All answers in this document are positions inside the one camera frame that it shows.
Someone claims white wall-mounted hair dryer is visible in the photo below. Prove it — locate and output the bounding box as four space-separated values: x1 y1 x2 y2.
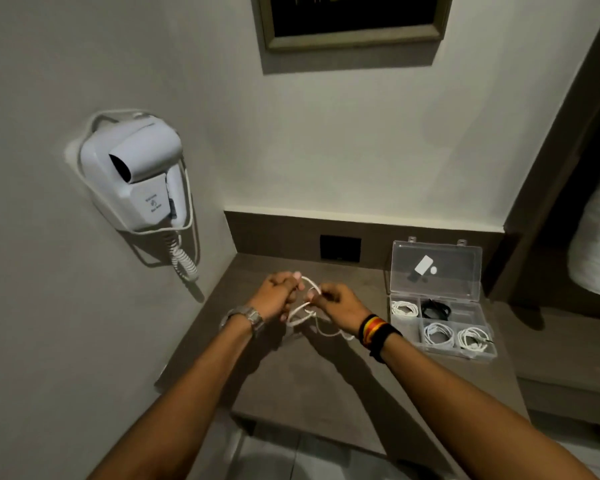
78 116 188 230

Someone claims silver wristwatch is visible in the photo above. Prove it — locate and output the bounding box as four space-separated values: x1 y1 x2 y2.
219 306 266 339

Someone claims person's right hand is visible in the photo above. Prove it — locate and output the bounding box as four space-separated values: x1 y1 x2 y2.
307 282 373 337

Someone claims person's left forearm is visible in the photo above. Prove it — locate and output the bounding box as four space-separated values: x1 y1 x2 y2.
87 315 265 480

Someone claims clear plastic organizer box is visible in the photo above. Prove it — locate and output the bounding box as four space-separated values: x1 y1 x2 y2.
388 236 499 364

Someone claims framed picture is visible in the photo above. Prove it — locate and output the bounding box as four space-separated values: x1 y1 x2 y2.
250 0 455 51

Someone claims coiled black cable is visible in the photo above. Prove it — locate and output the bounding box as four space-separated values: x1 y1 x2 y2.
421 299 453 321

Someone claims person's right forearm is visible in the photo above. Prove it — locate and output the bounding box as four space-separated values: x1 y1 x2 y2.
367 335 600 480

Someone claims black wall socket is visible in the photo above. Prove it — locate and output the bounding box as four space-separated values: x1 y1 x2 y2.
320 235 362 264

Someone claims white coiled dryer cord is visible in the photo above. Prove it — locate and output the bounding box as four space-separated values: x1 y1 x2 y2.
164 230 201 283

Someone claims white towel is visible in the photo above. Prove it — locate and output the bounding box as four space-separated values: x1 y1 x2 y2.
567 145 600 297

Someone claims person's left hand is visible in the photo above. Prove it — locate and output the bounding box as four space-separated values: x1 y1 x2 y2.
250 271 302 323

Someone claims hair dryer wall holder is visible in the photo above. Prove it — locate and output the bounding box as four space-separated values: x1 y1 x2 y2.
75 110 197 236

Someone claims striped wristband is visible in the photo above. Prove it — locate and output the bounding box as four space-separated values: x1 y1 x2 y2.
357 315 387 347

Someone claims black wristband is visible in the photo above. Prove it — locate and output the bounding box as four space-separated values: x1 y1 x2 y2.
368 325 404 364

